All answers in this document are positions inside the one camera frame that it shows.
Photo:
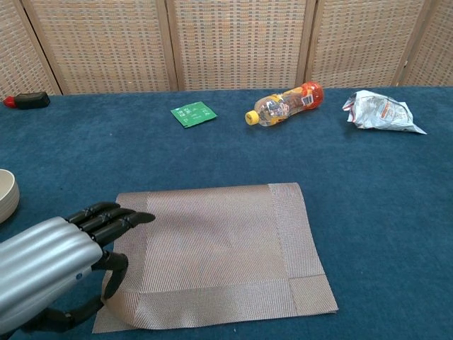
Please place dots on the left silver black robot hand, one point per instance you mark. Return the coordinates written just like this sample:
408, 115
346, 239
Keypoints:
42, 262

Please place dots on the white round bowl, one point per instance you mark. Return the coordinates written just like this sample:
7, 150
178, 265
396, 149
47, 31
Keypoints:
7, 198

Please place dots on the grey woven placemat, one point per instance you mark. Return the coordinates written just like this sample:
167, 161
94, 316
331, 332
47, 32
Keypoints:
219, 248

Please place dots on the blue carpet table cover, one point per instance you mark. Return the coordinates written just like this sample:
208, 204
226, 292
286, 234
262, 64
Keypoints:
106, 152

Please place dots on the black device with red tip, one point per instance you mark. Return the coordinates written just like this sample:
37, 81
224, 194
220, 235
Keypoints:
32, 100

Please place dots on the green sachet packet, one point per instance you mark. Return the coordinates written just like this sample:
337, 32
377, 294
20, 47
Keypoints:
193, 113

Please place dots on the clear bottle yellow cap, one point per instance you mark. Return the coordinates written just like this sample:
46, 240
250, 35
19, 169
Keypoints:
283, 104

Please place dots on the woven wooden folding screen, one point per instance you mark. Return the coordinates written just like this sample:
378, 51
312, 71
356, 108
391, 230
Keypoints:
230, 42

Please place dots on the crumpled white snack bag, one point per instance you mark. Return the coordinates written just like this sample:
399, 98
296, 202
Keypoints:
382, 113

